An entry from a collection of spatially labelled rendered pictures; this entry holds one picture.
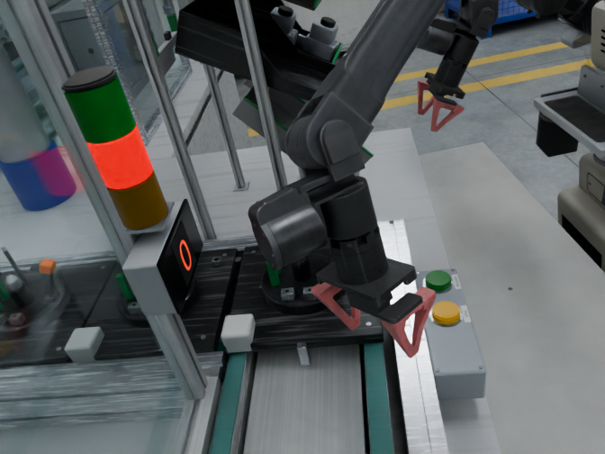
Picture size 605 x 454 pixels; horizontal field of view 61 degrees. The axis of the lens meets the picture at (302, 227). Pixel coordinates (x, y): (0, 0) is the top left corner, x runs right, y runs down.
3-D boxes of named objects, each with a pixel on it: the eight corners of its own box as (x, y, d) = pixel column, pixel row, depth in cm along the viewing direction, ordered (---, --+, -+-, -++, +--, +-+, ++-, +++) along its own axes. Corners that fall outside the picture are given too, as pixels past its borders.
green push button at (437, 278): (448, 277, 84) (448, 267, 83) (453, 295, 81) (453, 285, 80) (423, 279, 85) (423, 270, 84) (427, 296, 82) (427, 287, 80)
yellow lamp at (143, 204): (174, 200, 57) (159, 161, 54) (161, 227, 53) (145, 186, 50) (130, 205, 58) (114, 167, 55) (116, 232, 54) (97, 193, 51)
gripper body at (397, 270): (380, 313, 53) (363, 251, 50) (318, 287, 61) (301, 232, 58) (419, 280, 56) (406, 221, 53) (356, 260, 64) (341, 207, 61)
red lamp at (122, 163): (158, 160, 54) (143, 118, 51) (145, 186, 50) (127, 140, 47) (114, 167, 55) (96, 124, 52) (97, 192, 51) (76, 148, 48)
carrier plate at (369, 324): (373, 241, 95) (372, 232, 94) (383, 342, 76) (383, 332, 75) (247, 254, 98) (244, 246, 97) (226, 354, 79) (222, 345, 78)
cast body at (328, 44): (336, 55, 109) (346, 22, 104) (329, 61, 105) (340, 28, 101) (300, 40, 109) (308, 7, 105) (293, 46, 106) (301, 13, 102)
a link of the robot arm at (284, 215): (348, 113, 49) (315, 122, 57) (239, 158, 46) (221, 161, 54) (390, 228, 52) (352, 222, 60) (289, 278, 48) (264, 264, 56)
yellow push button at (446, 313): (456, 308, 79) (456, 298, 78) (462, 328, 75) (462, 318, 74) (430, 310, 79) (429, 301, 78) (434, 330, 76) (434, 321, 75)
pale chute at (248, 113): (360, 167, 110) (374, 154, 107) (351, 203, 100) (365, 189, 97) (252, 86, 104) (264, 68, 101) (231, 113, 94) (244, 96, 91)
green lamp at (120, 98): (142, 117, 51) (125, 68, 48) (127, 140, 47) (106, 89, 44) (95, 123, 52) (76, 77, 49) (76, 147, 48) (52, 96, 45)
